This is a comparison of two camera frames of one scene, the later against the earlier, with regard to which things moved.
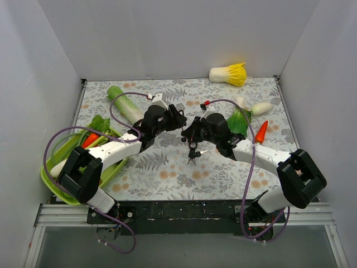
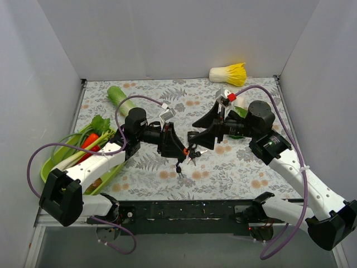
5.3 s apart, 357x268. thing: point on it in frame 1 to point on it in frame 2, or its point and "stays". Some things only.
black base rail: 186,218 stays
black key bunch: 192,156 stays
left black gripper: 173,118 to 164,138
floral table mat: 175,168 stays
